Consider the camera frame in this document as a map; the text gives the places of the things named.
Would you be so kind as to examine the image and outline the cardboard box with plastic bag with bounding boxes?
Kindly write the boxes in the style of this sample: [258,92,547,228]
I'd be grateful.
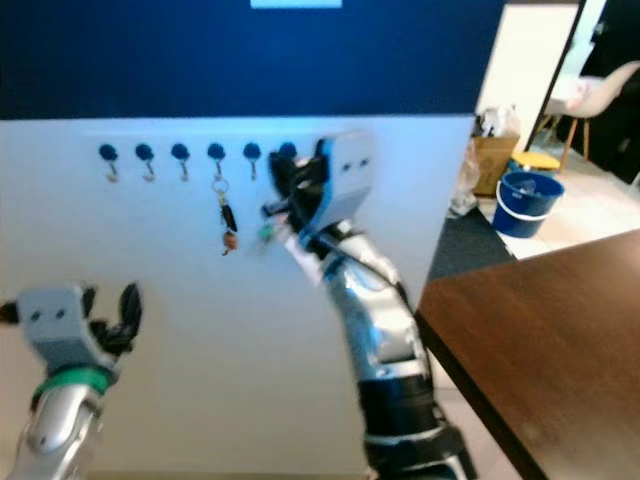
[470,105,521,198]

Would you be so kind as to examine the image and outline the dark floor rug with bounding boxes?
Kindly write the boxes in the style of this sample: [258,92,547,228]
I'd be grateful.
[427,205,511,281]

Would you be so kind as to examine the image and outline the blue plastic bucket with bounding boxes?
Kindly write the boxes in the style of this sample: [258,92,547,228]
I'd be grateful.
[493,170,566,239]

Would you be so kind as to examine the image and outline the key bundle with white tag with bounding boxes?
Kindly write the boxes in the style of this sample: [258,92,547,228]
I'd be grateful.
[253,218,321,281]

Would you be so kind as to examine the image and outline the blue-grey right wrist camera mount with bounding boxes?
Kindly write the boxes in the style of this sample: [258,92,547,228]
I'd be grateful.
[318,130,377,239]

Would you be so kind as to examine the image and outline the white rectangular panel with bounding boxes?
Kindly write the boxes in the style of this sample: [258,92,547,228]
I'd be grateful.
[250,0,343,9]

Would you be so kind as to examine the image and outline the dark brown wooden table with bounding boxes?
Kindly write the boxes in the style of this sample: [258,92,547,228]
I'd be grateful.
[415,230,640,480]

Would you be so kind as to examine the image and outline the white hook rail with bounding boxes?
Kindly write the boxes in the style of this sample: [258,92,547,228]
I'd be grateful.
[85,127,326,167]

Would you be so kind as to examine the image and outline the keys with black brown fob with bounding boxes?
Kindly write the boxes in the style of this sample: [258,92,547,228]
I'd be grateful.
[212,176,241,256]

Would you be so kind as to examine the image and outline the yellow round stool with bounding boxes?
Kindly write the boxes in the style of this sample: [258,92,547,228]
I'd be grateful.
[510,150,561,173]

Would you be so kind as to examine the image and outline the white chair with wooden legs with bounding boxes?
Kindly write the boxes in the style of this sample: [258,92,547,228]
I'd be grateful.
[545,60,640,171]

